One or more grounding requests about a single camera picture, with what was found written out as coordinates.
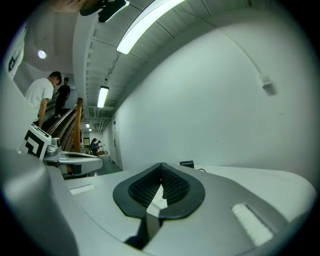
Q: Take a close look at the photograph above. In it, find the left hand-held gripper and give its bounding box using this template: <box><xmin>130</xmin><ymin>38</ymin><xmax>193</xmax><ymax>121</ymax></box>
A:
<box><xmin>23</xmin><ymin>122</ymin><xmax>104</xmax><ymax>176</ymax></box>

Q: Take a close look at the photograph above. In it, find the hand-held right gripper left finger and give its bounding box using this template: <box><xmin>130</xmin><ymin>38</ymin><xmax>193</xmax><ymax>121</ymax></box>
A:
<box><xmin>62</xmin><ymin>162</ymin><xmax>162</xmax><ymax>256</ymax></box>

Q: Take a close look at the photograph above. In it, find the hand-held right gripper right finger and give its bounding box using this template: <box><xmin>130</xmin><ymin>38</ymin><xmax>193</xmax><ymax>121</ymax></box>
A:
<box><xmin>143</xmin><ymin>162</ymin><xmax>292</xmax><ymax>256</ymax></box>

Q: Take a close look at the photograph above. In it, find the wooden stair railing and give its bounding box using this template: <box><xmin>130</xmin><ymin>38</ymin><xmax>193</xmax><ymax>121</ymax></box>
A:
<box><xmin>46</xmin><ymin>97</ymin><xmax>85</xmax><ymax>154</ymax></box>

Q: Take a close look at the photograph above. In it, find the white door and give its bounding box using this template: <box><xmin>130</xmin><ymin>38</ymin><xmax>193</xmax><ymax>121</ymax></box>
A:
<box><xmin>111</xmin><ymin>117</ymin><xmax>124</xmax><ymax>172</ymax></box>

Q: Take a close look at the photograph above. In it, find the short ceiling light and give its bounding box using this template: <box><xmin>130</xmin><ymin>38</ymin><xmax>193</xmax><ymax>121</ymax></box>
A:
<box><xmin>96</xmin><ymin>85</ymin><xmax>110</xmax><ymax>109</ymax></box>

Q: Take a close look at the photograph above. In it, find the long ceiling light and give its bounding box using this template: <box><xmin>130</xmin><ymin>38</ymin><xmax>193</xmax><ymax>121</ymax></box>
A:
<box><xmin>115</xmin><ymin>0</ymin><xmax>186</xmax><ymax>56</ymax></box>

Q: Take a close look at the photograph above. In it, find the white wall cable duct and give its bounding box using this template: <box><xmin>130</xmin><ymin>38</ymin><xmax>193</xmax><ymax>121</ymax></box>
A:
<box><xmin>219</xmin><ymin>26</ymin><xmax>278</xmax><ymax>96</ymax></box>

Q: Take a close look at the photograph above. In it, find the black head-worn camera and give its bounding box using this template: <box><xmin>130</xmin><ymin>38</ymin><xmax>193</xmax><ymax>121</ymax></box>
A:
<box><xmin>79</xmin><ymin>0</ymin><xmax>131</xmax><ymax>24</ymax></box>

